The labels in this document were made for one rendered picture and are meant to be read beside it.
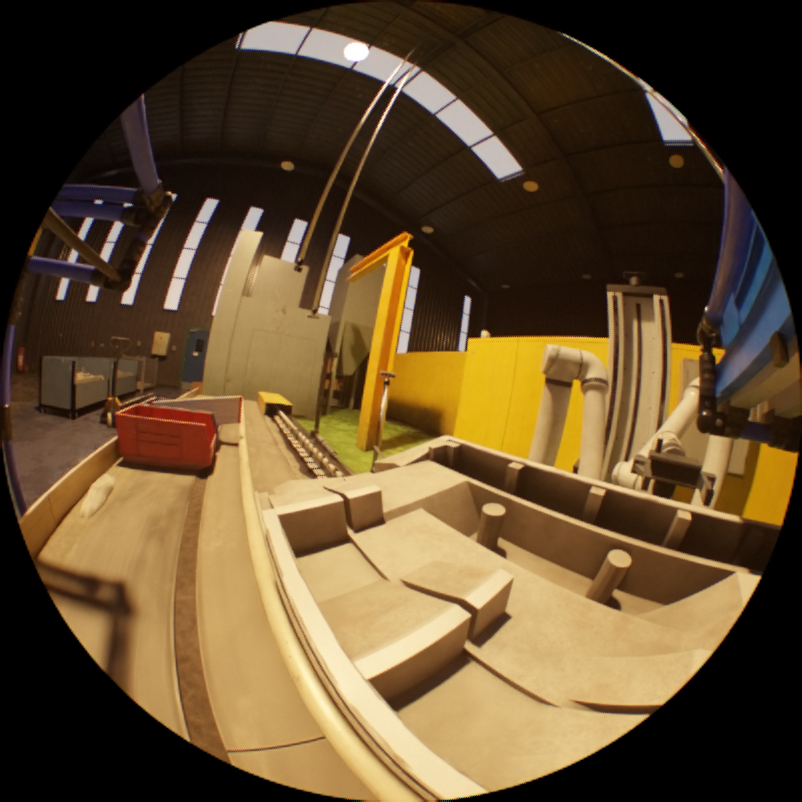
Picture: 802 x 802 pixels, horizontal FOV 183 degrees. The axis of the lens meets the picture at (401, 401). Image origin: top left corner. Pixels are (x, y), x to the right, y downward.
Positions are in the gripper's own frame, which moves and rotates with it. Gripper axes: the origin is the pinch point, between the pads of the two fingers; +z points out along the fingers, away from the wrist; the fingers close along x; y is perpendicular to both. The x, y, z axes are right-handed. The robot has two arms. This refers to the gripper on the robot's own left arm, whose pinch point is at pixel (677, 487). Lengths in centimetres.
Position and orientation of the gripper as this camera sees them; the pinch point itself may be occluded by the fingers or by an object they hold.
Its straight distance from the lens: 52.1
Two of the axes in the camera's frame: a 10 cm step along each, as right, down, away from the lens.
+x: 5.9, 1.3, -8.0
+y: 0.2, -9.9, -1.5
